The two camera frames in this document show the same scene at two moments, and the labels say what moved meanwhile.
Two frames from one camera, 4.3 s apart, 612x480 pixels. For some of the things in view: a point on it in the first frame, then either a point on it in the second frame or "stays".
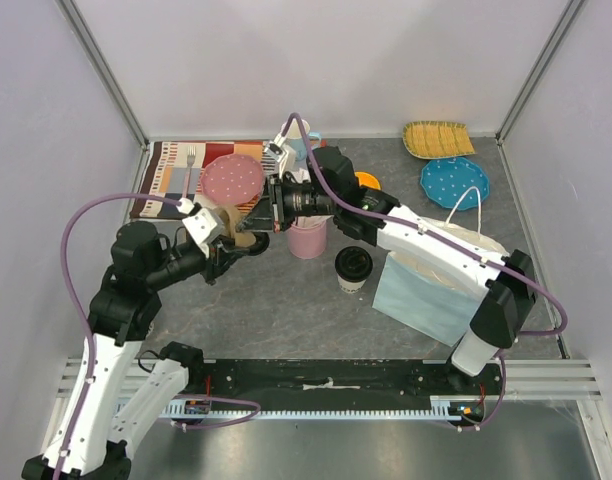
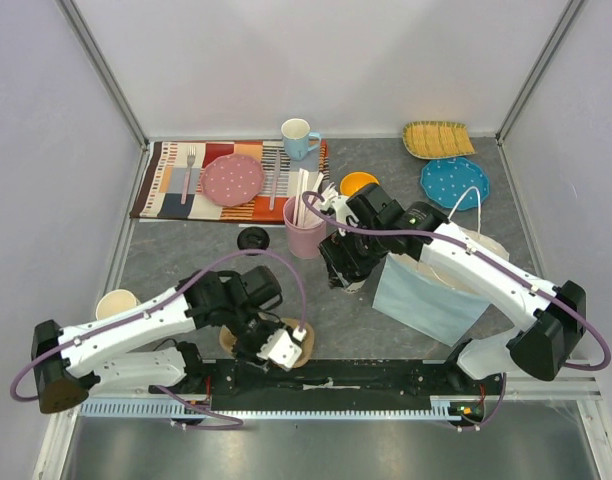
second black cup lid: [261, 243] stays
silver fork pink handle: [191, 155] stays
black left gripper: [221, 254] to [249, 353]
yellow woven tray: [433, 139] stays
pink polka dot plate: [232, 179] stays
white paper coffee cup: [351, 287] stays
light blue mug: [295, 139] stays
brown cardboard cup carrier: [228, 216] to [301, 333]
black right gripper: [275, 201] to [343, 265]
